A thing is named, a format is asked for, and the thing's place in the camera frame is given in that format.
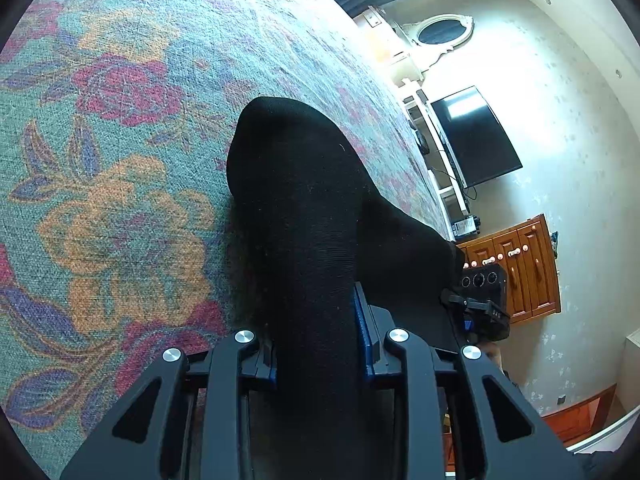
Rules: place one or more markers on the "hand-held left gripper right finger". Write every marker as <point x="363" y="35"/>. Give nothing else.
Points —
<point x="361" y="332"/>

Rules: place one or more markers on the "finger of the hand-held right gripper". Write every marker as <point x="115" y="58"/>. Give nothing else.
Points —
<point x="462" y="302"/>

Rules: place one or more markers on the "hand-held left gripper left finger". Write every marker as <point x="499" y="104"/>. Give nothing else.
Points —
<point x="227" y="375"/>

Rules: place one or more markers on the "black pants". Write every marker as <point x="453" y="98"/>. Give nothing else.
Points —
<point x="310" y="240"/>

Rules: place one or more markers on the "person's right hand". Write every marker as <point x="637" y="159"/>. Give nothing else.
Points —
<point x="494" y="354"/>

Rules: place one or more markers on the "wooden cabinet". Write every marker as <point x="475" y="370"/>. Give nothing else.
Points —
<point x="520" y="270"/>

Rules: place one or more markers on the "white television stand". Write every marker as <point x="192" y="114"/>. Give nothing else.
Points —
<point x="435" y="145"/>

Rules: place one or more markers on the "black flat television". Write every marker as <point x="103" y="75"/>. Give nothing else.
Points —
<point x="475" y="135"/>

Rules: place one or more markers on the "reddish wooden furniture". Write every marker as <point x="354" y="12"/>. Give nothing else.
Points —
<point x="575" y="415"/>

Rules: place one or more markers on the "floral bed blanket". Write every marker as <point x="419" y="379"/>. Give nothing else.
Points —
<point x="115" y="160"/>

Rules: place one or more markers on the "white oval framed mirror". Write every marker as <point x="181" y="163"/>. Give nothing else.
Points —
<point x="440" y="32"/>

